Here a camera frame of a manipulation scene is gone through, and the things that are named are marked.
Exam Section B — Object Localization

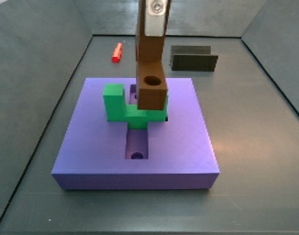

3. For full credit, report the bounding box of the green U-shaped block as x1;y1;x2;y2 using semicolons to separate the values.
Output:
103;84;167;129

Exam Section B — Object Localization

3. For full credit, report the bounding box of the purple base board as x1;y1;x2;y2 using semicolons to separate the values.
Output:
52;78;219;190

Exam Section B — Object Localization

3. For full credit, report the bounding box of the black angle bracket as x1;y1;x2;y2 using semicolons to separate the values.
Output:
171;45;218;72

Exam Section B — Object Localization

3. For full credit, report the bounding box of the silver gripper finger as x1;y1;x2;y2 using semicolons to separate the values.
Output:
144;0;168;37

